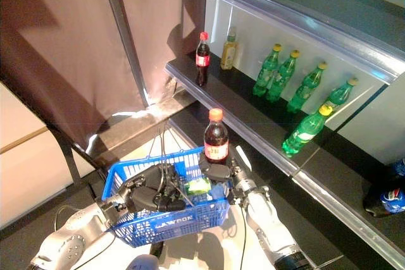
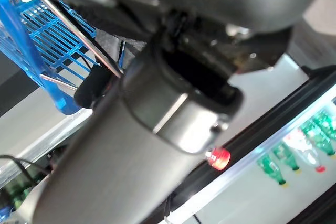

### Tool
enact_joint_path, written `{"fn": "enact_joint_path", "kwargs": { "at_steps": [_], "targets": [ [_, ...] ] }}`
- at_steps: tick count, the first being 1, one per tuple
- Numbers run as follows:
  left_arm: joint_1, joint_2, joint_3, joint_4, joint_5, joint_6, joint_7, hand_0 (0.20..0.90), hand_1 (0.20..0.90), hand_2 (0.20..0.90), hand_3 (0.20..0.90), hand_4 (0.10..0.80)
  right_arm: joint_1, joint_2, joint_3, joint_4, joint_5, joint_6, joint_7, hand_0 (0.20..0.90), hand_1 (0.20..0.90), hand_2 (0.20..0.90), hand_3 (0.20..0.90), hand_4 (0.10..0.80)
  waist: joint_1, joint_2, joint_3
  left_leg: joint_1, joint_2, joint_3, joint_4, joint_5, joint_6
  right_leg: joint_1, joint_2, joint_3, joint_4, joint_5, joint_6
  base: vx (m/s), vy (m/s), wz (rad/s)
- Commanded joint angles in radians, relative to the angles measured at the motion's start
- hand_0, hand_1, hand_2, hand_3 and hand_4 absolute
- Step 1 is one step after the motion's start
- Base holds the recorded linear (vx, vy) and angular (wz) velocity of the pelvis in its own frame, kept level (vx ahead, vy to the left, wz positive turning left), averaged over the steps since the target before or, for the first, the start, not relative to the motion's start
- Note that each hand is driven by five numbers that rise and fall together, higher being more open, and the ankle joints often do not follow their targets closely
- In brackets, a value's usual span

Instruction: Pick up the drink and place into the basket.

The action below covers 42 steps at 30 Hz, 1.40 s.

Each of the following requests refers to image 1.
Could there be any grey metal pole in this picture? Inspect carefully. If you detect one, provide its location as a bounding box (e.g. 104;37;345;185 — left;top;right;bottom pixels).
97;0;151;108

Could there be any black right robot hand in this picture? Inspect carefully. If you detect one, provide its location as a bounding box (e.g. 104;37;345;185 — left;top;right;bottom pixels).
198;145;254;206

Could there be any green soda bottle yellow cap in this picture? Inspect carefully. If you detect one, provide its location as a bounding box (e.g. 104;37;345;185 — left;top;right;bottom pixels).
252;43;282;97
286;61;328;113
322;77;359;113
281;104;333;159
265;49;301;104

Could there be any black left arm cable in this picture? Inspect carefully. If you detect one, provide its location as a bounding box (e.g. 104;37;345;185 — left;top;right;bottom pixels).
53;204;118;270

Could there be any green drink can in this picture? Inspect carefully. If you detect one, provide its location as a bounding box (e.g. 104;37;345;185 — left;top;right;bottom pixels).
184;177;212;197

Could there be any small yellow tea bottle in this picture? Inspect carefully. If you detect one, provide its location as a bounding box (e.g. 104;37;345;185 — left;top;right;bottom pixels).
220;26;240;71

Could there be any blue plastic shopping basket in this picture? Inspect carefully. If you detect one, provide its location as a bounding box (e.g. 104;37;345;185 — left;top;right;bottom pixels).
101;123;232;249

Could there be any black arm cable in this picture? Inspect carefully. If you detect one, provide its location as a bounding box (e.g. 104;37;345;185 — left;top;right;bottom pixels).
53;204;118;270
237;208;251;270

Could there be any brown fabric curtain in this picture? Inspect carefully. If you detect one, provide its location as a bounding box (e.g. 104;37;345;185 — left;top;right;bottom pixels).
0;0;206;144

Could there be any grey robot left leg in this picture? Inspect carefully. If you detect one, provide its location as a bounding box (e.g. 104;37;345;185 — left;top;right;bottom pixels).
128;241;165;270

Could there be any black metal shelf bracket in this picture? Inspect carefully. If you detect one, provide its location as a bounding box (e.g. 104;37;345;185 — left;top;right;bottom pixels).
47;124;108;185

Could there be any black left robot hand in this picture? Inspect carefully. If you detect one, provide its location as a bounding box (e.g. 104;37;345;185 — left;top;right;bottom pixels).
118;164;187;213

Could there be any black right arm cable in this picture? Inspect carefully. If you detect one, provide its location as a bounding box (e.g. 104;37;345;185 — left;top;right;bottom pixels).
237;208;251;270

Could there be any cola bottle red cap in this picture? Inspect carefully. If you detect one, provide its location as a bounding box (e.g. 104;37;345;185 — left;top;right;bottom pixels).
203;107;230;166
195;32;211;88

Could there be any dark cola bottle blue cap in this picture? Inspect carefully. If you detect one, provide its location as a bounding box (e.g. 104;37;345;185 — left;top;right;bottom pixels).
363;184;405;219
392;157;405;176

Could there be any grey stone plinth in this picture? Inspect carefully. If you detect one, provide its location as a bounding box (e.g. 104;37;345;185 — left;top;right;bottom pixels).
85;89;200;157

